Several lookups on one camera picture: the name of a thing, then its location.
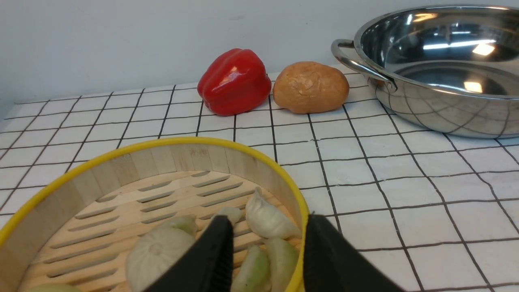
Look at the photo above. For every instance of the red bell pepper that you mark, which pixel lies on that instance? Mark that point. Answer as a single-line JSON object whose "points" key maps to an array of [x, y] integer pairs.
{"points": [[236, 82]]}

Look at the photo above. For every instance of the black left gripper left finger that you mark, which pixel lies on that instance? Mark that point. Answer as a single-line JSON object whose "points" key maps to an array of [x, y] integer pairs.
{"points": [[206, 266]]}

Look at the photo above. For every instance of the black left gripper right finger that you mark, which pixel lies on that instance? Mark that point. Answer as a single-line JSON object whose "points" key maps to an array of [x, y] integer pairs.
{"points": [[332, 264]]}

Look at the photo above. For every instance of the brown bread roll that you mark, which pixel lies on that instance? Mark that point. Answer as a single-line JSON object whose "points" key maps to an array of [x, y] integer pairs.
{"points": [[309, 87]]}

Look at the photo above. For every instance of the white grid tablecloth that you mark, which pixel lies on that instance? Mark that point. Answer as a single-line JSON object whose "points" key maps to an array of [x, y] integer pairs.
{"points": [[435, 212]]}

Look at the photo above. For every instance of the pale green dumpling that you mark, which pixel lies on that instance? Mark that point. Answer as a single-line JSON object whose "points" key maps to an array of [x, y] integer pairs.
{"points": [[254, 274]]}

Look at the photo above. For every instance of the green white dumpling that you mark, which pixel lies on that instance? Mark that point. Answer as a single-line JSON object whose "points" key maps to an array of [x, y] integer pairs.
{"points": [[283, 258]]}

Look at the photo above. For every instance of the yellow rimmed bamboo steamer basket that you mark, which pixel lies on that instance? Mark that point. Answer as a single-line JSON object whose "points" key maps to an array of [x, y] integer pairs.
{"points": [[79, 229]]}

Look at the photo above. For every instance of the small white dumpling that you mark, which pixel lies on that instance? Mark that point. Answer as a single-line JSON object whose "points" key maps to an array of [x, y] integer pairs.
{"points": [[233, 214]]}

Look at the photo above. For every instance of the white round bun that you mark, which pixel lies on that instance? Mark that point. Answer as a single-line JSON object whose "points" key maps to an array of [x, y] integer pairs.
{"points": [[153, 254]]}

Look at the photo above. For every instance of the stainless steel pot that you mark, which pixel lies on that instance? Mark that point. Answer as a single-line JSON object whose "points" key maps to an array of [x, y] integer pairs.
{"points": [[453, 69]]}

